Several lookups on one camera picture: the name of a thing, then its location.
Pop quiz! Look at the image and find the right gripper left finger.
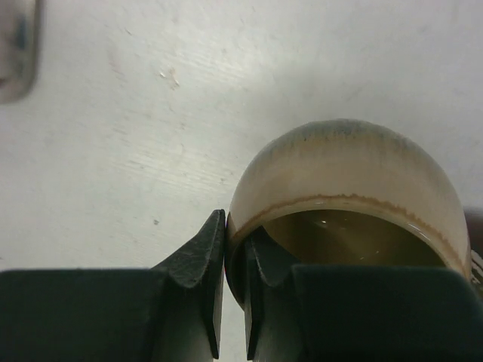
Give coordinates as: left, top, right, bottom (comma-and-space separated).
1, 210, 225, 361

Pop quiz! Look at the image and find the silver metal tray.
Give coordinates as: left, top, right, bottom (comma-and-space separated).
1, 0, 42, 104

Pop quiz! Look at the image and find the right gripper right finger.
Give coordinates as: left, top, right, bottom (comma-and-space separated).
245, 229, 482, 361

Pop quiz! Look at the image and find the beige round mug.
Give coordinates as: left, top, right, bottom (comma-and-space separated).
225, 119, 471, 305

